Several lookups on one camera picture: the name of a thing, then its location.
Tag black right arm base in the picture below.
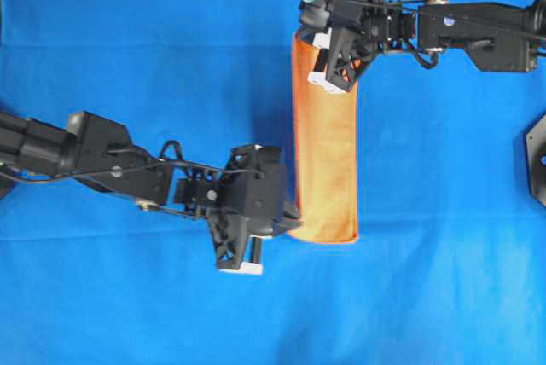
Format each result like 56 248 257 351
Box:
525 116 546 206

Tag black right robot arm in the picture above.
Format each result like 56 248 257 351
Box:
297 0 545 94

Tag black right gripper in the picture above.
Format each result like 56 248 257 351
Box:
306 0 415 93

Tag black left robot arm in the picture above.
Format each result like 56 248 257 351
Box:
1 112 302 275

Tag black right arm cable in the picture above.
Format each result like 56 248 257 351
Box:
328 0 546 70

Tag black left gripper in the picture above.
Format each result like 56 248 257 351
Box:
174 145 302 273

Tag blue table cloth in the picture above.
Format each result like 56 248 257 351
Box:
1 0 545 364

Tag orange towel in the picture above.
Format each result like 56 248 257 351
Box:
290 37 359 245

